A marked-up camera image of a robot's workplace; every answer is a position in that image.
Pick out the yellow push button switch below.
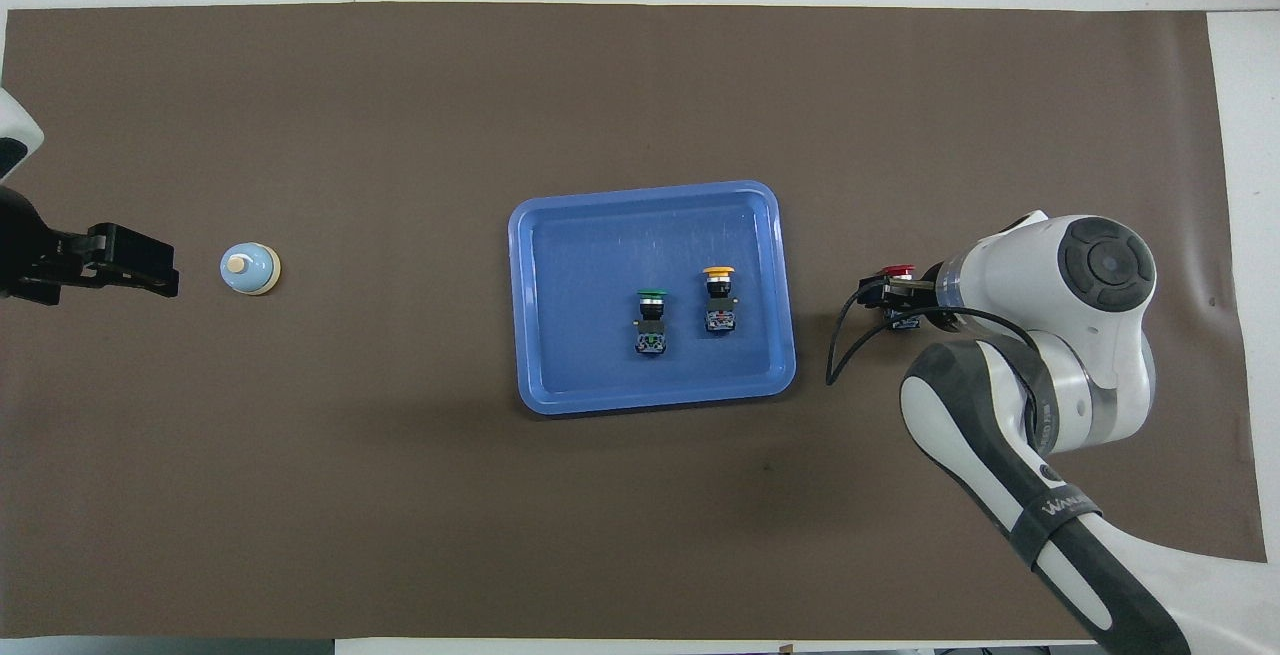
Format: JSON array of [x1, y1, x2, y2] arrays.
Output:
[[701, 266, 739, 334]]

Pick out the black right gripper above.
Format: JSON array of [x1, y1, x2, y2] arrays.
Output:
[[858, 277, 946, 328]]

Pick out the light blue call bell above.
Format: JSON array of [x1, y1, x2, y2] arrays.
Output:
[[220, 243, 282, 296]]

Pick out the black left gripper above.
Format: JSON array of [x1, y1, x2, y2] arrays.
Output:
[[0, 185, 180, 306]]

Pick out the green push button switch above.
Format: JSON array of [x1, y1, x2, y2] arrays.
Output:
[[632, 288, 669, 356]]

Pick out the red push button switch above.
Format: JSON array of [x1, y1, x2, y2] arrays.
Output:
[[878, 264, 923, 332]]

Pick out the blue plastic tray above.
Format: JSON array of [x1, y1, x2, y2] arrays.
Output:
[[508, 181, 798, 416]]

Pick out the brown table mat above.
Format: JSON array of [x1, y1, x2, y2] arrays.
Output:
[[0, 1, 1266, 641]]

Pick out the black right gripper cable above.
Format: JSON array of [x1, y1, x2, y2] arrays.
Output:
[[826, 280, 1049, 451]]

